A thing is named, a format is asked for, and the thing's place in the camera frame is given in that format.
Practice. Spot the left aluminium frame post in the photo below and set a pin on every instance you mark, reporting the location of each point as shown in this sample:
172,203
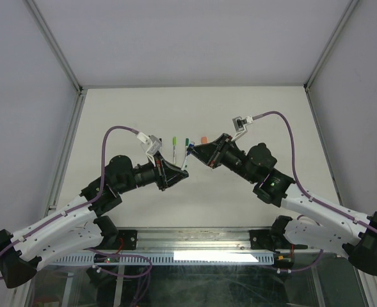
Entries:
52,42

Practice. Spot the right aluminium frame post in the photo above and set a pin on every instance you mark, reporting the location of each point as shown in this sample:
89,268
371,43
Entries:
331,42

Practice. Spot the small circuit board left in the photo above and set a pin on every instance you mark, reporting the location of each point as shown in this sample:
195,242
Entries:
106,259

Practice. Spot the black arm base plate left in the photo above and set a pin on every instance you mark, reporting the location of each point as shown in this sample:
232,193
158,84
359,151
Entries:
123,239

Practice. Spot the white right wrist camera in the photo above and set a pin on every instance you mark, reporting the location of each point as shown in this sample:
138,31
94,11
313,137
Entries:
240,126

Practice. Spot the silver pen lime end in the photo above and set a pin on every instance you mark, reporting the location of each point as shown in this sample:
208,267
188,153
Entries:
174,144

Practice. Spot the aluminium frame post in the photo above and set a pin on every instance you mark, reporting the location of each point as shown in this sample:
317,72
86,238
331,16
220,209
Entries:
331,42
52,42

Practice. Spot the blue pen cap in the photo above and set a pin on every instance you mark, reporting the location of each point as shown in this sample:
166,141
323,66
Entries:
190,147

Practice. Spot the white slotted cable duct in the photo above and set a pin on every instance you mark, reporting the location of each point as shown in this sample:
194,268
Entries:
82,259

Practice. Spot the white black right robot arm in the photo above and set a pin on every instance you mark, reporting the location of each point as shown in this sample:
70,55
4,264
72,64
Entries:
337,229

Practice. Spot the white pen blue tip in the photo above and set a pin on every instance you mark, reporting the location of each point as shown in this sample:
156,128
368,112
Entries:
185,161

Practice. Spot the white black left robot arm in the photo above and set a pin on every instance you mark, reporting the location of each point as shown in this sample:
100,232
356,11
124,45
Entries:
82,223

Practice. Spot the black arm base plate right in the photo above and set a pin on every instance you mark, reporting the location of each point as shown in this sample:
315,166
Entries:
263,239

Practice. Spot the small circuit board right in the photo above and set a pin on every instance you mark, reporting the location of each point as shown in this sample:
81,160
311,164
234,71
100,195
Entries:
283,261

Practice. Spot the aluminium table edge rail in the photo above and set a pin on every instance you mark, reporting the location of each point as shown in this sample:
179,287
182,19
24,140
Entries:
149,241

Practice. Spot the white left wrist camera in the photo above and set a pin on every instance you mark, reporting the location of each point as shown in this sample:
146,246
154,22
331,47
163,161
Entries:
150,144

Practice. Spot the small circuit board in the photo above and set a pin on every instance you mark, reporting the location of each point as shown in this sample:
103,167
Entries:
106,259
283,261

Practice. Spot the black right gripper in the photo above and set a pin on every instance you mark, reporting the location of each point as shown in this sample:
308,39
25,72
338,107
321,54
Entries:
212,153

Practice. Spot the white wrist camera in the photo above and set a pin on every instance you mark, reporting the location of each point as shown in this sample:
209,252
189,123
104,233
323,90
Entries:
240,126
150,144

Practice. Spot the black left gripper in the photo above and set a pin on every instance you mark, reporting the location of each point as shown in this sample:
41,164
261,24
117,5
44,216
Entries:
166,173

